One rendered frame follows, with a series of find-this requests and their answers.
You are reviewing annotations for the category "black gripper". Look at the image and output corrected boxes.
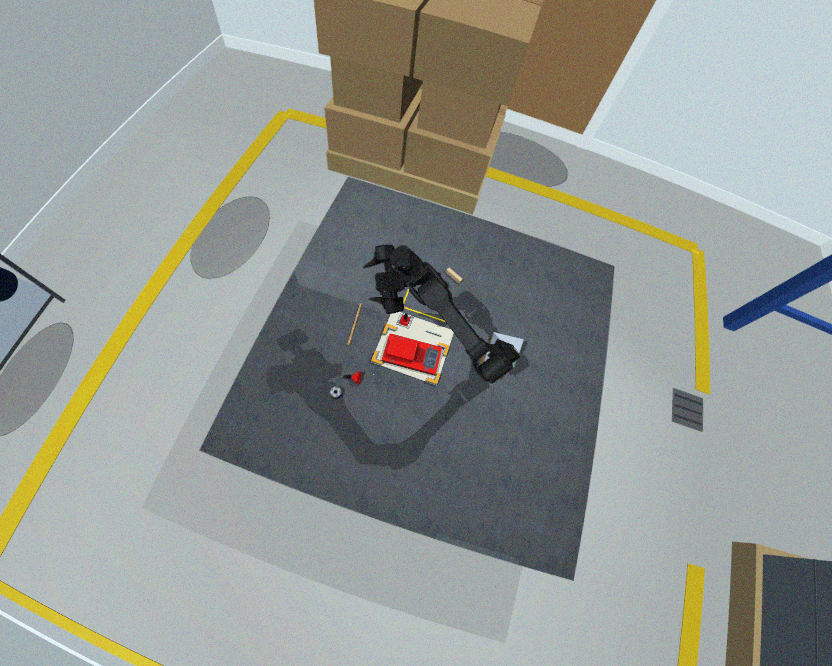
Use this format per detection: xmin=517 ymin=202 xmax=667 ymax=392
xmin=363 ymin=245 xmax=408 ymax=314

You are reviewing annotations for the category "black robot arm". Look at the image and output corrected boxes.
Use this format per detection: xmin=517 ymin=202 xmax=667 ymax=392
xmin=375 ymin=245 xmax=521 ymax=384

